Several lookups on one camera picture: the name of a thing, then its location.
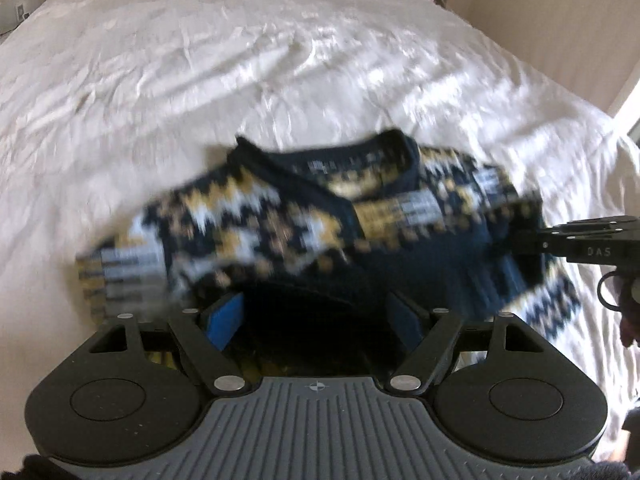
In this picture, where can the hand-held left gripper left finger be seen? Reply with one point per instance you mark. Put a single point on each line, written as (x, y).
(225, 319)

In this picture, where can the white wall socket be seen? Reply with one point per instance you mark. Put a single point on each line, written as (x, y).
(21, 12)

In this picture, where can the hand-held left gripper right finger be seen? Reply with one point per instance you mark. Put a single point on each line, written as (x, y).
(406, 319)

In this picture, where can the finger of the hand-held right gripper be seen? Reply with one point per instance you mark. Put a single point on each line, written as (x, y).
(575, 232)

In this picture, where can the person's right hand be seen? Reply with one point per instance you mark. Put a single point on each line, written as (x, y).
(631, 310)

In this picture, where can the patterned knit sweater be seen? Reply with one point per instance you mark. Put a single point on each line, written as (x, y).
(280, 220)

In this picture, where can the white bedspread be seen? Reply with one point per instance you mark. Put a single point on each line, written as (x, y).
(200, 85)

